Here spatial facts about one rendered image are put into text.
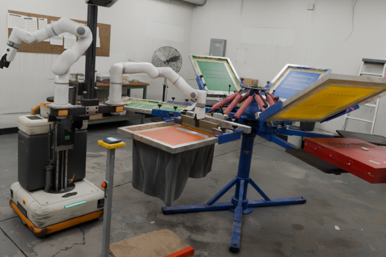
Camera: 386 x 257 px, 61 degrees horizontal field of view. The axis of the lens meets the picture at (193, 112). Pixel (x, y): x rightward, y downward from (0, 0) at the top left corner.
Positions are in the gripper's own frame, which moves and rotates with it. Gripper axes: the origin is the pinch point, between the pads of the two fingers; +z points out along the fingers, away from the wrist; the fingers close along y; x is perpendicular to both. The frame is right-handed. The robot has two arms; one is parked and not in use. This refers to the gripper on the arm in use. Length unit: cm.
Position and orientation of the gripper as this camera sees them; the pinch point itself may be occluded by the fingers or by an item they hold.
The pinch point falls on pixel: (198, 124)
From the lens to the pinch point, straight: 271.5
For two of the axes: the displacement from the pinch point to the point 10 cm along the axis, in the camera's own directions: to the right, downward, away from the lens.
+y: -6.5, 0.8, -7.6
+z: -1.0, 9.8, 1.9
